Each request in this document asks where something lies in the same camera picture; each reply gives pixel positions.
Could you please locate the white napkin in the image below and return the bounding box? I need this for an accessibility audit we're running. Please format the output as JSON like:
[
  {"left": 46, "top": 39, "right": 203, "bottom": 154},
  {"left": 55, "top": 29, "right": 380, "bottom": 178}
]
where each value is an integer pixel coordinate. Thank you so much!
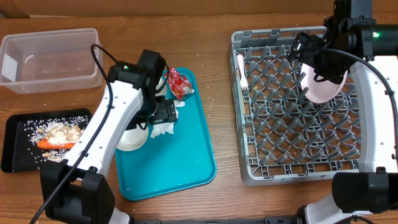
[{"left": 150, "top": 100, "right": 185, "bottom": 138}]

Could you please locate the red snack wrapper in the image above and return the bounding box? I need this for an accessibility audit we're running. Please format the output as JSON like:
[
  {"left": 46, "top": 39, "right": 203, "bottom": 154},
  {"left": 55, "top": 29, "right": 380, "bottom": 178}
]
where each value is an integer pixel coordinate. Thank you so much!
[{"left": 167, "top": 67, "right": 195, "bottom": 101}]

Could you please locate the white bowl with rice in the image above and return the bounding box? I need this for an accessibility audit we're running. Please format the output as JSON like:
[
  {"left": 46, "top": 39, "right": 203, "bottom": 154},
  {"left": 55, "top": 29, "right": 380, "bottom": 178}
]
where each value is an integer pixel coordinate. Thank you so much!
[{"left": 117, "top": 128, "right": 149, "bottom": 151}]

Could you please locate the white plastic fork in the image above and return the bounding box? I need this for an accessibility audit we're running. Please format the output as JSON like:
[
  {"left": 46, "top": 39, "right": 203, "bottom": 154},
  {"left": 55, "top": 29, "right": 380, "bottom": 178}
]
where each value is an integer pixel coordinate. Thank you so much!
[{"left": 236, "top": 54, "right": 249, "bottom": 91}]

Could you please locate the pile of rice and nuts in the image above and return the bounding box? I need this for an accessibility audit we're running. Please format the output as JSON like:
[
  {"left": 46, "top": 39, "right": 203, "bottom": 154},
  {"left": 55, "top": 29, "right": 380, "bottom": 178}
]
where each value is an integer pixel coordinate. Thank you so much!
[{"left": 22, "top": 115, "right": 89, "bottom": 163}]

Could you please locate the orange carrot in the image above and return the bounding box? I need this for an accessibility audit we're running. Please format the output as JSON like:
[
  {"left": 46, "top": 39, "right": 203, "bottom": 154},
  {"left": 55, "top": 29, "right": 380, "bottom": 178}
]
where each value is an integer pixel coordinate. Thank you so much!
[{"left": 37, "top": 139, "right": 75, "bottom": 149}]

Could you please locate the wooden chopstick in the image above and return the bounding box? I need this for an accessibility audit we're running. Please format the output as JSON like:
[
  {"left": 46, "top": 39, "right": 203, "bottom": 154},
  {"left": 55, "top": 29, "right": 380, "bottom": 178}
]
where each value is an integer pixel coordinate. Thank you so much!
[{"left": 241, "top": 91, "right": 245, "bottom": 115}]

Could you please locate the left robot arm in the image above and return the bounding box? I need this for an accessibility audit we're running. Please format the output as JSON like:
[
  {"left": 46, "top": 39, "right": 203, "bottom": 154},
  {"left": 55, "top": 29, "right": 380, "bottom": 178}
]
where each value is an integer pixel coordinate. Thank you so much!
[{"left": 39, "top": 60, "right": 176, "bottom": 223}]

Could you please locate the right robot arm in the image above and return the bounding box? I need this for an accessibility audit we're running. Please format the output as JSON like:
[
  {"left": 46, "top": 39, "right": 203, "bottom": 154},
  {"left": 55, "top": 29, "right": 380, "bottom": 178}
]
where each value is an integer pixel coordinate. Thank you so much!
[{"left": 287, "top": 16, "right": 397, "bottom": 223}]

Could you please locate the grey dishwasher rack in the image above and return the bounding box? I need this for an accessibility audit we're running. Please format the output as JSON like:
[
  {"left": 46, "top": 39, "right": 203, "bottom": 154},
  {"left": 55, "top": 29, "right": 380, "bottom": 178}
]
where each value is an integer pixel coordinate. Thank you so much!
[{"left": 227, "top": 28, "right": 361, "bottom": 186}]

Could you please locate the black waste tray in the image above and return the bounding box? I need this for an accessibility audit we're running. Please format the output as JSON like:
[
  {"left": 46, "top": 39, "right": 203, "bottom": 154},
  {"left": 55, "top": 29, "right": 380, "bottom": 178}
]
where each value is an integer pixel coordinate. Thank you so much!
[{"left": 1, "top": 108, "right": 91, "bottom": 173}]

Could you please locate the white paper cup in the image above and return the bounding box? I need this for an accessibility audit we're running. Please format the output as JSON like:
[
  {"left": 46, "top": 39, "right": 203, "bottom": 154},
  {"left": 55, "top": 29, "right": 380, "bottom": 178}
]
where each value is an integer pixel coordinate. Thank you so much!
[{"left": 155, "top": 77, "right": 168, "bottom": 96}]

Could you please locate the teal serving tray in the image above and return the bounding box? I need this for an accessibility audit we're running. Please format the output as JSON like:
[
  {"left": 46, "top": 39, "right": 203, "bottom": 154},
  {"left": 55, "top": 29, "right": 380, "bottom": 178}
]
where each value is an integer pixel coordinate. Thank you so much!
[{"left": 115, "top": 67, "right": 217, "bottom": 201}]

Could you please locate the clear plastic bin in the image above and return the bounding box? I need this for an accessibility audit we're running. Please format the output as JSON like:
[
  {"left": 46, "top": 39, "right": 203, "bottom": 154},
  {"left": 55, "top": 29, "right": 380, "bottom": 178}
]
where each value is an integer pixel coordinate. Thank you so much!
[{"left": 1, "top": 28, "right": 103, "bottom": 94}]

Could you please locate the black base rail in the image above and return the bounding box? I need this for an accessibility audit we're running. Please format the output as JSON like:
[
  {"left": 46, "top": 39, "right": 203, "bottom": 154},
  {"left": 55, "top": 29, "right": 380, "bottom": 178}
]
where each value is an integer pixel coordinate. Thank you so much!
[{"left": 132, "top": 215, "right": 304, "bottom": 224}]

